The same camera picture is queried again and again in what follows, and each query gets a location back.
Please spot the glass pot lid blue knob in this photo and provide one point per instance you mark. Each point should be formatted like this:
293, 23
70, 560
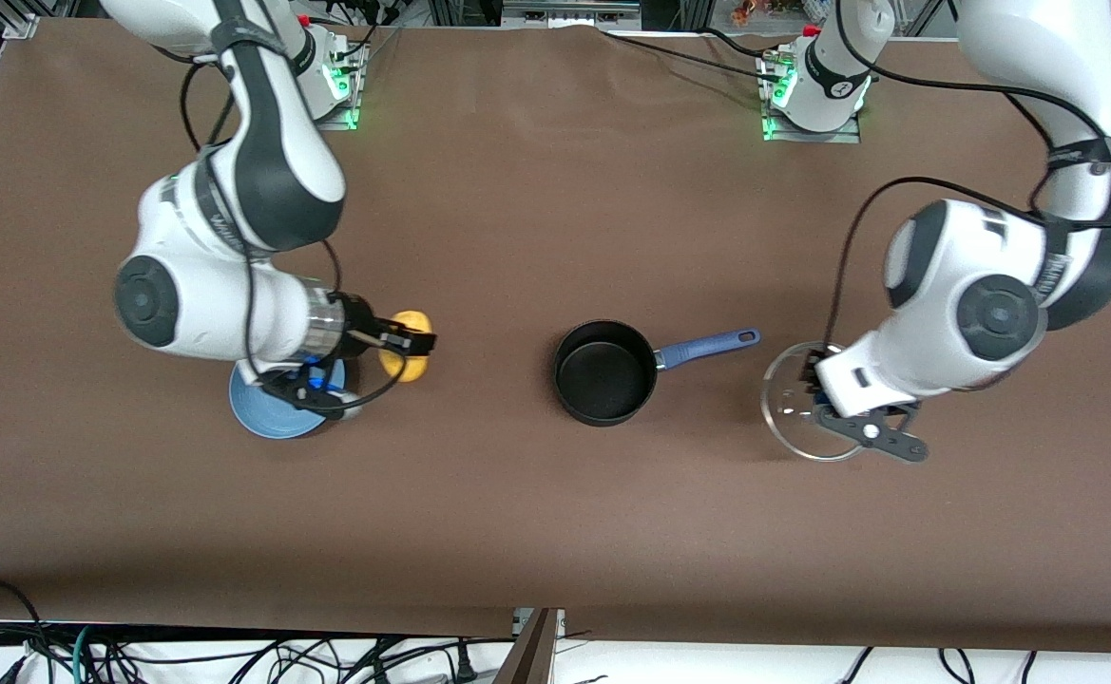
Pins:
788, 399

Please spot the brown table cloth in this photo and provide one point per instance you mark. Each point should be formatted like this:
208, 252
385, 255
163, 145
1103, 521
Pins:
555, 513

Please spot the brown wooden board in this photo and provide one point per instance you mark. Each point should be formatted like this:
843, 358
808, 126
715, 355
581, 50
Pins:
528, 655

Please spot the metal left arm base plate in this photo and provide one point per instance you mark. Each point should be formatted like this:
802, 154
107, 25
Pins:
850, 131

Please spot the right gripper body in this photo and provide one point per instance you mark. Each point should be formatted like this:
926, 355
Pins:
359, 321

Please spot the blue round plate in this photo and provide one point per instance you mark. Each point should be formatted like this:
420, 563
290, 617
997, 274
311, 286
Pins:
265, 418

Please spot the yellow potato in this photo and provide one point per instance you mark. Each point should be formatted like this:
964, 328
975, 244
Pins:
411, 369

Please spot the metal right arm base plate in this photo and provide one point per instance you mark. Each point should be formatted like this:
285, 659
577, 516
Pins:
344, 95

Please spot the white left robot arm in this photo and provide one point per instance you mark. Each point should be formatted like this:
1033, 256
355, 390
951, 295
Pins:
973, 275

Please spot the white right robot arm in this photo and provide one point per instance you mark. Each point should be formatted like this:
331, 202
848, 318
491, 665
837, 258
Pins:
270, 171

